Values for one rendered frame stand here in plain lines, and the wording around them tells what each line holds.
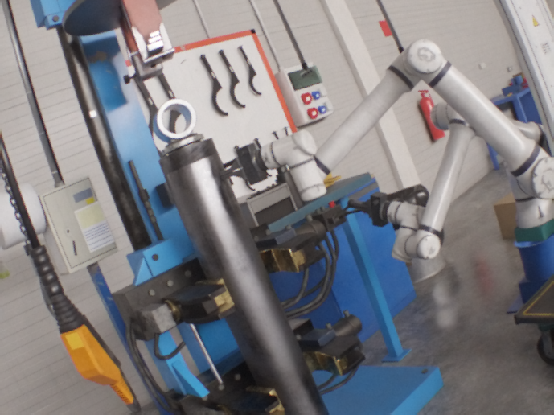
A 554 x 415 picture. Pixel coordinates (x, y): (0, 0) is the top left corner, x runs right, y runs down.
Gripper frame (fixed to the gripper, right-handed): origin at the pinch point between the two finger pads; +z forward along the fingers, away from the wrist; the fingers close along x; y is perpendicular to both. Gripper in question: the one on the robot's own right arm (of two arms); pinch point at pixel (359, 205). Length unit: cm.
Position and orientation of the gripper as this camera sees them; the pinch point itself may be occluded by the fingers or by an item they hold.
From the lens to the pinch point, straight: 238.7
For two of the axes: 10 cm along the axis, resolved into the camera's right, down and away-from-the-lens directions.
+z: -7.0, -1.4, 7.0
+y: -7.0, 3.4, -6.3
